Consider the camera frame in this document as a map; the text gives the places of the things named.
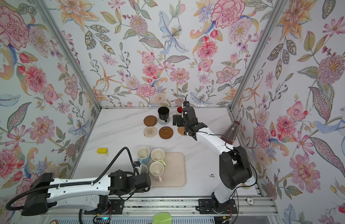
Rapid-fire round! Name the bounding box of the round woven rattan coaster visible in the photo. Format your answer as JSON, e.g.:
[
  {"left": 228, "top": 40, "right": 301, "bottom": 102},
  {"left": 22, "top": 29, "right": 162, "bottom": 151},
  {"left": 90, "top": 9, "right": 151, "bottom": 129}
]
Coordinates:
[{"left": 178, "top": 127, "right": 186, "bottom": 136}]

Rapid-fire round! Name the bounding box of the blue mug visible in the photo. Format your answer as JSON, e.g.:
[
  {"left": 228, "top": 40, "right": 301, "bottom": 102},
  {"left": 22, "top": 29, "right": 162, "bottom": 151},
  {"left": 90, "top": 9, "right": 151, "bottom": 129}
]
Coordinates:
[
  {"left": 139, "top": 164, "right": 149, "bottom": 175},
  {"left": 136, "top": 146, "right": 151, "bottom": 165}
]

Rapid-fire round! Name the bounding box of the ridged brown wooden coaster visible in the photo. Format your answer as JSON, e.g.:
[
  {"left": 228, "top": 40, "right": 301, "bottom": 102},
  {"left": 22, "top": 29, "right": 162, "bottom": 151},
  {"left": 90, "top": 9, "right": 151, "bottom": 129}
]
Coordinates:
[{"left": 158, "top": 127, "right": 173, "bottom": 140}]

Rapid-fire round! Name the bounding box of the black mug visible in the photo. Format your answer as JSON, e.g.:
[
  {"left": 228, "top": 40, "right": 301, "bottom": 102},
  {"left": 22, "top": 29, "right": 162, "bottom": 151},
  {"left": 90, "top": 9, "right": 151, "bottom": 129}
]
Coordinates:
[{"left": 158, "top": 106, "right": 170, "bottom": 122}]

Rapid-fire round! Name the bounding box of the cream mug pink handle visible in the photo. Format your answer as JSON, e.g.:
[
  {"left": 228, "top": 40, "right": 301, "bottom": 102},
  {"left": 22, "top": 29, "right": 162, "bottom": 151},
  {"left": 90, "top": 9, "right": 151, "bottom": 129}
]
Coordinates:
[{"left": 149, "top": 161, "right": 165, "bottom": 182}]

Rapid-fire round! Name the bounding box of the round wooden coaster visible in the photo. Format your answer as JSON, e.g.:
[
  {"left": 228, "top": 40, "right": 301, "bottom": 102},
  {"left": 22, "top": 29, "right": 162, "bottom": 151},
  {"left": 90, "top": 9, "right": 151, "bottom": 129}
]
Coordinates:
[{"left": 143, "top": 115, "right": 158, "bottom": 127}]

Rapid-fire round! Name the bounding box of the multicolour stitched round coaster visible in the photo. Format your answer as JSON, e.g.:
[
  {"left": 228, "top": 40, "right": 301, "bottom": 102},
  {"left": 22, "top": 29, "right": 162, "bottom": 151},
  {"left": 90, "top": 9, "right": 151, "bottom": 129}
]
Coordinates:
[{"left": 143, "top": 127, "right": 158, "bottom": 138}]

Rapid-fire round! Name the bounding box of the grey-blue woven round coaster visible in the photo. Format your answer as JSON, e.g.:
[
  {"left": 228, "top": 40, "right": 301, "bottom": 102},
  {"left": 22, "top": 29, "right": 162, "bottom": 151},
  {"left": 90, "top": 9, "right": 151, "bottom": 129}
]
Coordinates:
[{"left": 158, "top": 117, "right": 171, "bottom": 125}]

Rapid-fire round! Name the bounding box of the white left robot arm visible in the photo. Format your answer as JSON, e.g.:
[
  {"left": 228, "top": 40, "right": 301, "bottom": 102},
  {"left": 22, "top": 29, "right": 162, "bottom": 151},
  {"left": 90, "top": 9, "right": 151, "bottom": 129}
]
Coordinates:
[{"left": 5, "top": 170, "right": 151, "bottom": 216}]

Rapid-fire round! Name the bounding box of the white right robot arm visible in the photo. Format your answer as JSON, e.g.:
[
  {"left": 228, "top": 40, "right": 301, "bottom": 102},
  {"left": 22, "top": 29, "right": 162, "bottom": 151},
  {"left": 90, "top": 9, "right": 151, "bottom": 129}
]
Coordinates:
[{"left": 172, "top": 107, "right": 257, "bottom": 214}]

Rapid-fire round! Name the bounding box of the small yellow block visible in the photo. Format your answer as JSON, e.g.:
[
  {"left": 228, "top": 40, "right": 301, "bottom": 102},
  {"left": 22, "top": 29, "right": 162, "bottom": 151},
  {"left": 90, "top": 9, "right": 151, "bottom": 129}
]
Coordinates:
[{"left": 97, "top": 148, "right": 108, "bottom": 155}]

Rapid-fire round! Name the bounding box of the beige rubber tray mat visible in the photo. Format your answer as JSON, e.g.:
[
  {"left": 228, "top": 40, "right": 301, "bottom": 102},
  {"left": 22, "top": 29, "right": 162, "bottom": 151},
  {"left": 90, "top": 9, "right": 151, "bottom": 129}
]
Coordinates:
[{"left": 150, "top": 152, "right": 186, "bottom": 188}]

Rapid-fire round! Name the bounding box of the green round object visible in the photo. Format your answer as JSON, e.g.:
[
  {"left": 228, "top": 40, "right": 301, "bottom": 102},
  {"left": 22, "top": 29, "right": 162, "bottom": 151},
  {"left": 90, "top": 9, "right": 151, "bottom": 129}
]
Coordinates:
[{"left": 152, "top": 212, "right": 173, "bottom": 224}]

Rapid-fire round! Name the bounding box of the round white sticker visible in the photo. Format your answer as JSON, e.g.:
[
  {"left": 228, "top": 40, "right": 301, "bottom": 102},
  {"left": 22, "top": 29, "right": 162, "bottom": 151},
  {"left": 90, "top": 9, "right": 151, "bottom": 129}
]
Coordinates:
[{"left": 209, "top": 172, "right": 216, "bottom": 180}]

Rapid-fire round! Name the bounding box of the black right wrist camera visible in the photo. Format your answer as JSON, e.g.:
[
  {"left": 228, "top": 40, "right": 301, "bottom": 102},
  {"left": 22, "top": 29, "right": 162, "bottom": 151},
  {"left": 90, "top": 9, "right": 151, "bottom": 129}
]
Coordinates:
[{"left": 182, "top": 101, "right": 194, "bottom": 116}]

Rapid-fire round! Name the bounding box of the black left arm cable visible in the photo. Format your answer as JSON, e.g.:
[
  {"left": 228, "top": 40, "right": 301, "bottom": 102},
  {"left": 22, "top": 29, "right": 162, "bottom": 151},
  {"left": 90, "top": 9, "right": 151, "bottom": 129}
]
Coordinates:
[{"left": 5, "top": 147, "right": 135, "bottom": 211}]

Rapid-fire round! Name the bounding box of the cream mug green handle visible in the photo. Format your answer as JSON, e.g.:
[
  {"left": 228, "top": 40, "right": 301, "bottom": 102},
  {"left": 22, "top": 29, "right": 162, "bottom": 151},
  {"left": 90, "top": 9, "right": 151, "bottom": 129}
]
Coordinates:
[{"left": 151, "top": 148, "right": 166, "bottom": 167}]

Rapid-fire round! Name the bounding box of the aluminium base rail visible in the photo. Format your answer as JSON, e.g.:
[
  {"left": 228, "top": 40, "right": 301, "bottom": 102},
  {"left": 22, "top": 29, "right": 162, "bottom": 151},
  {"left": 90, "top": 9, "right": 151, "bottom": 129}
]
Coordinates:
[{"left": 38, "top": 195, "right": 279, "bottom": 224}]

